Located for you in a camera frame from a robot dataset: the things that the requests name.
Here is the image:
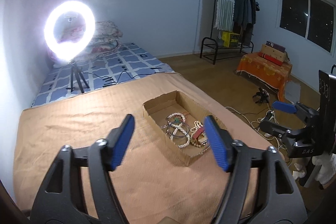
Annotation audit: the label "dark window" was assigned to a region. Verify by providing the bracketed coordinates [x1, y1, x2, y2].
[279, 0, 335, 53]

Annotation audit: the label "yellow box on rack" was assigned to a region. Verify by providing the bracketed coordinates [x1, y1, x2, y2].
[221, 31, 240, 48]

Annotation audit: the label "red strap wristwatch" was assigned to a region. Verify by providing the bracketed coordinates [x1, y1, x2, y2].
[193, 126, 206, 140]

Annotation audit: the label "blue checkered bed sheet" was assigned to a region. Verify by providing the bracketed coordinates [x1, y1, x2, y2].
[31, 43, 173, 107]

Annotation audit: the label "stacked boxes on table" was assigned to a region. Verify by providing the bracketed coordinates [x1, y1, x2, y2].
[258, 41, 288, 66]

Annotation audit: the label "dark hanging clothes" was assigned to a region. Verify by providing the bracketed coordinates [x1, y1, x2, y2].
[232, 0, 260, 46]

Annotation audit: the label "small cream pearl strand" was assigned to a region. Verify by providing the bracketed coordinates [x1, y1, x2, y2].
[190, 121, 204, 132]

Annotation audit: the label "white striped hanging cloth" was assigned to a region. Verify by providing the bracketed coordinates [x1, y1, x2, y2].
[214, 0, 235, 32]

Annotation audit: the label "blue bangle with pearl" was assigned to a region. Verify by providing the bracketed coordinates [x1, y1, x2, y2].
[166, 121, 190, 138]

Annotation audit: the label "ring light on tripod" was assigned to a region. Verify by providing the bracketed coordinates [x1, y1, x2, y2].
[43, 1, 96, 93]

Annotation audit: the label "folded floral quilt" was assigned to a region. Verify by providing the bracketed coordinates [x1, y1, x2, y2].
[48, 20, 123, 63]

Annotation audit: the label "brown cardboard tray box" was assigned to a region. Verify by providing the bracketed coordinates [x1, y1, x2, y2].
[143, 91, 214, 166]

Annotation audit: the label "red cord jade pendant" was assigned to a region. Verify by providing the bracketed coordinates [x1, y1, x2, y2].
[173, 113, 189, 124]

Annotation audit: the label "orange cloth covered table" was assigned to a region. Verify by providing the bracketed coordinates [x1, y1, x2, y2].
[236, 53, 292, 102]

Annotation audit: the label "black clothes rack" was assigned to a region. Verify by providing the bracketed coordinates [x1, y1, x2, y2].
[199, 0, 260, 64]

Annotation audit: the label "twisted white pearl necklace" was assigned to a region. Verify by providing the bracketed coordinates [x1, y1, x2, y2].
[165, 113, 192, 149]

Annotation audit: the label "white power strip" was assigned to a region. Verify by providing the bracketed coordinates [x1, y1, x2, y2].
[257, 110, 274, 123]

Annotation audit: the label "black clamp on floor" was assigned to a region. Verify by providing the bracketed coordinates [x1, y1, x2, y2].
[252, 88, 270, 104]

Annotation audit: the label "yellow jade bead bracelet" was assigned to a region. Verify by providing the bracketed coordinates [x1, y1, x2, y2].
[190, 138, 211, 150]

